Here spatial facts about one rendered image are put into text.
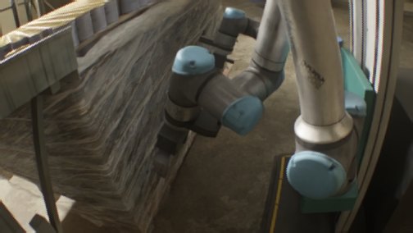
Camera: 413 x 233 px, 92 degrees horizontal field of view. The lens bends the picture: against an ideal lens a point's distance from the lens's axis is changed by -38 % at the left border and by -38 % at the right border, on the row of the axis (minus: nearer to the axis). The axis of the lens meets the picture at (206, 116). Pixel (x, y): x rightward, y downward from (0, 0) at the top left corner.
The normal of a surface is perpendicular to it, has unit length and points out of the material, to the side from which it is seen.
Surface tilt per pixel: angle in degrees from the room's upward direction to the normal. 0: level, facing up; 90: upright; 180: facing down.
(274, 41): 97
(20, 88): 90
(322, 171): 97
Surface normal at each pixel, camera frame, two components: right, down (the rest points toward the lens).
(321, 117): -0.40, 0.47
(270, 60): -0.29, 0.64
